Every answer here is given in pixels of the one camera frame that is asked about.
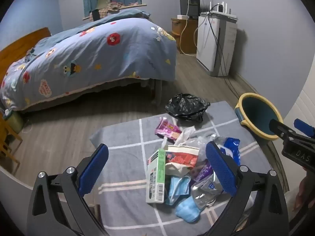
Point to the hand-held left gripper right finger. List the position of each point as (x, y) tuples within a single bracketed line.
[(220, 169)]

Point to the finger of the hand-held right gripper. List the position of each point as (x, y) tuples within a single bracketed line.
[(305, 127), (279, 127)]

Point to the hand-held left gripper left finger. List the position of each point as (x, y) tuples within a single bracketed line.
[(94, 169)]

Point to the teal bin with yellow rim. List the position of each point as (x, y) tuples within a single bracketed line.
[(256, 113)]

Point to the blue face mask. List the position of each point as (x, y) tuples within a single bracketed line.
[(178, 186), (188, 210)]

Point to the person's right hand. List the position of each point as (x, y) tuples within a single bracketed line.
[(304, 191)]

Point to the purple packet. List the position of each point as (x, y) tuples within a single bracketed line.
[(203, 170)]

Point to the white wardrobe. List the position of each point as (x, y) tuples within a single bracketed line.
[(305, 103)]

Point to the blue white plastic packet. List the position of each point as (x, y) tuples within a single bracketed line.
[(231, 147)]

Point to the crumpled clear plastic wrapper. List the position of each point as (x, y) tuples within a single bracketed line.
[(204, 194)]

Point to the clear plastic bag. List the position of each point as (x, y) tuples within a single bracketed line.
[(203, 142)]

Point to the red printed paper bag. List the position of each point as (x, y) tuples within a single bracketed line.
[(182, 158)]

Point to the grey checked floor mat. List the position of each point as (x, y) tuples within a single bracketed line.
[(123, 137)]

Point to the green white carton box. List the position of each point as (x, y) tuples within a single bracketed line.
[(156, 177)]

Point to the pink snack packet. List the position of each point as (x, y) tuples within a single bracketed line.
[(167, 129)]

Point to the black plastic bag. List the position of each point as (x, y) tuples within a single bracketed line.
[(187, 105)]

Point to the green storage box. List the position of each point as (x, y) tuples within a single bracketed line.
[(16, 123)]

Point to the wooden chair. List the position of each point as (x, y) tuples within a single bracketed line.
[(9, 130)]

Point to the white air purifier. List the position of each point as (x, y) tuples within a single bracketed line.
[(206, 46)]

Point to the bed with blue duvet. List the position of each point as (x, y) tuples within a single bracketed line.
[(86, 54)]

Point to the wooden cabinet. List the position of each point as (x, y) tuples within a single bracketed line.
[(189, 34)]

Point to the small white box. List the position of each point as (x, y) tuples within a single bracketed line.
[(182, 17)]

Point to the wooden bed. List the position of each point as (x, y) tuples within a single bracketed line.
[(22, 41)]

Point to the black monitor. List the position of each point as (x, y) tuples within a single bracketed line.
[(189, 2)]

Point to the plaid cloth pile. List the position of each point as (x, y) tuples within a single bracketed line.
[(110, 8)]

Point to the grey-green cushion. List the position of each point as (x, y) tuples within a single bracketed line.
[(104, 1)]

